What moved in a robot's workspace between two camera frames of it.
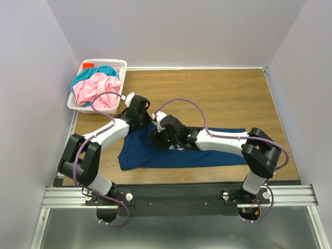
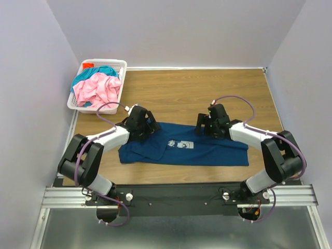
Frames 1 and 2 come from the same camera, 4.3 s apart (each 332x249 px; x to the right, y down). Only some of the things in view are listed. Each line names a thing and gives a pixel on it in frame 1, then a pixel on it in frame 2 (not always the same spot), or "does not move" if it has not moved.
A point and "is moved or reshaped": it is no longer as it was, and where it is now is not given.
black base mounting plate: x=178 y=199 does not move
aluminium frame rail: x=282 y=196 does not move
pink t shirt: x=85 y=91 does not move
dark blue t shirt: x=138 y=152 is moved or reshaped
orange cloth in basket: x=87 y=65 does not move
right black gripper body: x=165 y=140 → x=212 y=130
